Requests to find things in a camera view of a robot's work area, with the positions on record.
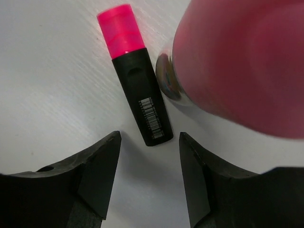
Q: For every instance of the pink glitter jar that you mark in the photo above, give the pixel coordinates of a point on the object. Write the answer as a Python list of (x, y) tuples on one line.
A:
[(242, 60)]

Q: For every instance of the pink highlighter marker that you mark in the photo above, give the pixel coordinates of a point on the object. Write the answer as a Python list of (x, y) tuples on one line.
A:
[(133, 66)]

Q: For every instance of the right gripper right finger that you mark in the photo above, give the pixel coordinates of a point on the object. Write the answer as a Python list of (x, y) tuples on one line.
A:
[(222, 195)]

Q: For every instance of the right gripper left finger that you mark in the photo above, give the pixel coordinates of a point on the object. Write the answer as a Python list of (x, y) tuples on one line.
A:
[(71, 193)]

